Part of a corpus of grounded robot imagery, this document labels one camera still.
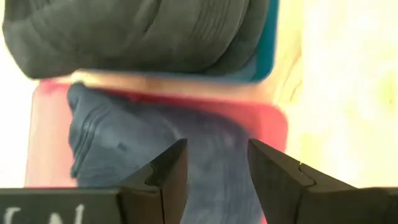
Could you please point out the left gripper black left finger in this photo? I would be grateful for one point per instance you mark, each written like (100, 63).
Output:
(164, 186)

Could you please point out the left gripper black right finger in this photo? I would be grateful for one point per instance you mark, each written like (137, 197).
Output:
(280, 186)

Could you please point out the blue denim cap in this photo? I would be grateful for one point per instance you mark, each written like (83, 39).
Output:
(124, 140)

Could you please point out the dark grey cap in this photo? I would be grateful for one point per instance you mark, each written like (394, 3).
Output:
(124, 34)

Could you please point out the red plastic tray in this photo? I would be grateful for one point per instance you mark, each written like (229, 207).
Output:
(49, 140)

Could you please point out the blue plastic tray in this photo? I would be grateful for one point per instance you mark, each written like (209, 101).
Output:
(267, 46)

